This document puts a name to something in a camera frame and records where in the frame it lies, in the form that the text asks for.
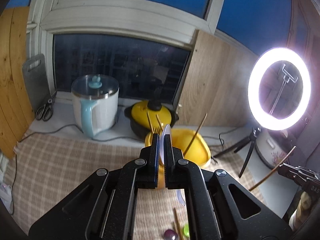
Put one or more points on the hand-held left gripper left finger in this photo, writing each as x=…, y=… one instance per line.
x=157, y=160

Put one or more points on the pine slat board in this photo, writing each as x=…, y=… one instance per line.
x=15, y=80

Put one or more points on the metal fork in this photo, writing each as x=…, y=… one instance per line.
x=157, y=130

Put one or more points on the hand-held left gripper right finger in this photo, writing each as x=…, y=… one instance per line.
x=170, y=160

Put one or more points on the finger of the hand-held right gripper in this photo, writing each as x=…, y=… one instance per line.
x=302, y=170
x=292, y=176

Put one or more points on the yellow plastic container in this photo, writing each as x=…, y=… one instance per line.
x=200, y=155

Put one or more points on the grey cutting board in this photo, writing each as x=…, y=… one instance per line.
x=36, y=80

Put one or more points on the light wood panel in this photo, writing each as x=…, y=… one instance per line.
x=217, y=85

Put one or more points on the clear plastic spoon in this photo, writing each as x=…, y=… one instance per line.
x=166, y=130

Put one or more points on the floral white rice cooker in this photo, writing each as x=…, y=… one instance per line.
x=270, y=150

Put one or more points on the checked tablecloth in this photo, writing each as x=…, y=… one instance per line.
x=75, y=165

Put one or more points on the phone holder clamp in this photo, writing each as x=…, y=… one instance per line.
x=287, y=77

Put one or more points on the yellow casserole pot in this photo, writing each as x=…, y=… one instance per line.
x=145, y=111

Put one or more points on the green plastic spoon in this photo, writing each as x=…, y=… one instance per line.
x=186, y=230

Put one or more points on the bunch of wooden chopsticks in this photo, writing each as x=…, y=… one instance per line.
x=196, y=132

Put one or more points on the white power strip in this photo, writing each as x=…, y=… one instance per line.
x=5, y=195

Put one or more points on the black mini tripod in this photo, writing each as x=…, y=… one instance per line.
x=250, y=150

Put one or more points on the metal spoon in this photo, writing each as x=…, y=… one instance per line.
x=170, y=235

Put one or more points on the single red-tipped chopstick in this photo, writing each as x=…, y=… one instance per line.
x=287, y=155

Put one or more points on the white window frame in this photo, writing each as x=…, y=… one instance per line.
x=120, y=20

